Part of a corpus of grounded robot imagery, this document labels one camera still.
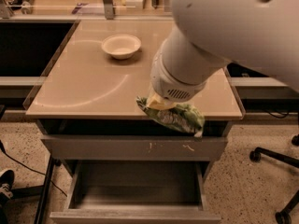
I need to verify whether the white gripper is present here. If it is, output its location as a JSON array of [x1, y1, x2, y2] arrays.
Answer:
[[146, 44, 207, 110]]

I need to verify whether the green jalapeno chip bag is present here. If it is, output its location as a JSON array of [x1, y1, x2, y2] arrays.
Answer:
[[136, 97, 205, 138]]

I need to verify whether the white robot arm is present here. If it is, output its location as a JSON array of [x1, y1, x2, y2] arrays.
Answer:
[[147, 0, 299, 110]]

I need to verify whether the grey drawer cabinet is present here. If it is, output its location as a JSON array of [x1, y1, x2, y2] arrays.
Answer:
[[21, 18, 246, 224]]

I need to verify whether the open middle drawer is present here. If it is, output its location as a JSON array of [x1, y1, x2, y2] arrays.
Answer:
[[50, 161, 221, 224]]

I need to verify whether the white paper bowl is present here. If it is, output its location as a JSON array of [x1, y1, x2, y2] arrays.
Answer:
[[102, 35, 141, 60]]

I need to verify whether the black metal stand leg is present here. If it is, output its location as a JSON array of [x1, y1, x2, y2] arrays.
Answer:
[[34, 157, 54, 224]]

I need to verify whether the black sneaker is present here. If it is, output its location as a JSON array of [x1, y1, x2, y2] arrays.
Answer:
[[0, 169, 15, 207]]

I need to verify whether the black office chair base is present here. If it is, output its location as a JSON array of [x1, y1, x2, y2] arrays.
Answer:
[[246, 135, 299, 224]]

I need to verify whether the black floor cable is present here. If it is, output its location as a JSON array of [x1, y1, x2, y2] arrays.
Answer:
[[0, 142, 68, 198]]

